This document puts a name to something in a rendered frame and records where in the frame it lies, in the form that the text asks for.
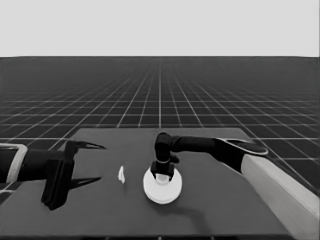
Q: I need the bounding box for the small white T-shaped piece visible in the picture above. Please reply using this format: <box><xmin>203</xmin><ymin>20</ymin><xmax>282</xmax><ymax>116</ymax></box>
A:
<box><xmin>117</xmin><ymin>165</ymin><xmax>126</xmax><ymax>185</ymax></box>

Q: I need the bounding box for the large thick white disc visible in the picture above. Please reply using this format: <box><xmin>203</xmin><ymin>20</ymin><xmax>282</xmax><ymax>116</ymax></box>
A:
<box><xmin>142</xmin><ymin>166</ymin><xmax>184</xmax><ymax>205</ymax></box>

